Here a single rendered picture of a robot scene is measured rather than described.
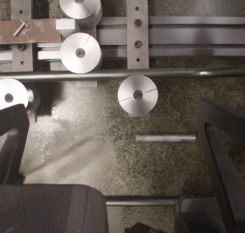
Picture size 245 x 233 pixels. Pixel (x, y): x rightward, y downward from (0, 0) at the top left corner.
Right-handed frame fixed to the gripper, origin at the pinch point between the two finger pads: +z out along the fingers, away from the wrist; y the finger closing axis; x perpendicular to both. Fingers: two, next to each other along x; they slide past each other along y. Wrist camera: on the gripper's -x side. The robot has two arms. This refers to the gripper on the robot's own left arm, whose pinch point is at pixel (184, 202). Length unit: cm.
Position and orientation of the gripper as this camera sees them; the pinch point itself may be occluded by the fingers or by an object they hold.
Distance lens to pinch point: 42.1
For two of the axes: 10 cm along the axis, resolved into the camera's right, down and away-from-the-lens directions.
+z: -0.1, -0.8, 10.0
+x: 10.0, 0.1, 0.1
